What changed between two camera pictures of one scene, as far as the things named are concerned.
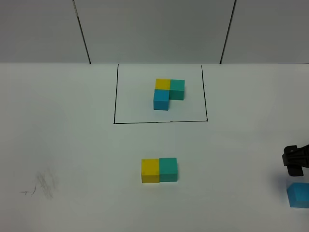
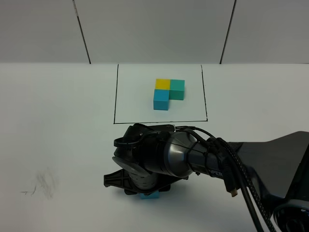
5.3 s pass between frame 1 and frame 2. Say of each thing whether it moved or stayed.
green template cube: stayed
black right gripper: moved
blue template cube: stayed
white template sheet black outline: stayed
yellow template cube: stayed
